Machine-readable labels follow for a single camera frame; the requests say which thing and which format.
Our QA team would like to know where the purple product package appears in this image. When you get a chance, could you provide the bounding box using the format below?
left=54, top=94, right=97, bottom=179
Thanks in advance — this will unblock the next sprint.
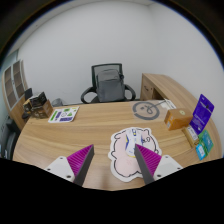
left=191, top=93, right=215, bottom=136

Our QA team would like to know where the narrow brown box, white label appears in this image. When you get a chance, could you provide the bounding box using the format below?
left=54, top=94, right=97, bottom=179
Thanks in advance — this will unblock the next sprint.
left=182, top=125, right=201, bottom=150

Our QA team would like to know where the wooden side desk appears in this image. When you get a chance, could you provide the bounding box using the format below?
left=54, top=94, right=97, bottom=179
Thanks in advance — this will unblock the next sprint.
left=139, top=72, right=202, bottom=115

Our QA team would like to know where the orange-brown cardboard box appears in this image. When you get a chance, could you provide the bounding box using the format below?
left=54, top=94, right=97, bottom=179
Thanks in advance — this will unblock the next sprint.
left=163, top=107, right=194, bottom=132

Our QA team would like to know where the small brown cardboard box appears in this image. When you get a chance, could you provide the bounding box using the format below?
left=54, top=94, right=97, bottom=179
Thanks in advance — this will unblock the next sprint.
left=22, top=99, right=34, bottom=115

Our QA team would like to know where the green and blue card pack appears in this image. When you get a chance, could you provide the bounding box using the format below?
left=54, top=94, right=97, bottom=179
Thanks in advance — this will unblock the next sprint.
left=194, top=129, right=215, bottom=162

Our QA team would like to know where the large brown cardboard box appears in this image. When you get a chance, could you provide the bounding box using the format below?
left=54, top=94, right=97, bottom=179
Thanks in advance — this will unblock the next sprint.
left=31, top=99, right=55, bottom=120

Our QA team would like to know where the black mesh office chair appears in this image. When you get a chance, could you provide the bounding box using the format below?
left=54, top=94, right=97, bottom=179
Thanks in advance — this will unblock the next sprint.
left=80, top=63, right=137, bottom=105

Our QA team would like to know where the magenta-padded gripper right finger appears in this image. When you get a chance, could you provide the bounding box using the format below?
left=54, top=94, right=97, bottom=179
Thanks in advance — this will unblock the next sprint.
left=133, top=143, right=184, bottom=186

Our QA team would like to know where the black plastic crate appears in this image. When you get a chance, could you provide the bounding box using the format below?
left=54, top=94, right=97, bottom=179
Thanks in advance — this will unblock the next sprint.
left=29, top=91, right=48, bottom=108

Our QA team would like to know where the clear mat with grey ring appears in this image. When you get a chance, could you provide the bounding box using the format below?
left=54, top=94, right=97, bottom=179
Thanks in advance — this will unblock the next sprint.
left=131, top=99, right=177, bottom=121

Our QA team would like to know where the wooden shelf cabinet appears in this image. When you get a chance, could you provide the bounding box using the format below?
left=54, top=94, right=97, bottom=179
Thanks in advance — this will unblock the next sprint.
left=1, top=59, right=30, bottom=132

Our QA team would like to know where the grey backpack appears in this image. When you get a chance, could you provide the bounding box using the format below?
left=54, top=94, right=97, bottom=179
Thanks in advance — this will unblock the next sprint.
left=96, top=68, right=126, bottom=103

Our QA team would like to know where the black leather chair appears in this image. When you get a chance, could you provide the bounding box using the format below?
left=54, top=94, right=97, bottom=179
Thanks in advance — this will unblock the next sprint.
left=0, top=115, right=21, bottom=160

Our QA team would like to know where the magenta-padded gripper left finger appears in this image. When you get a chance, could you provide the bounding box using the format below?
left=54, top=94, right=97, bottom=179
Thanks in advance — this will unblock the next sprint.
left=43, top=143, right=96, bottom=187

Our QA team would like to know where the black swivel chair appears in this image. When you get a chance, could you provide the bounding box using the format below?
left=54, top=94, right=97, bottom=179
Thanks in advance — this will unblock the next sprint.
left=21, top=87, right=34, bottom=102

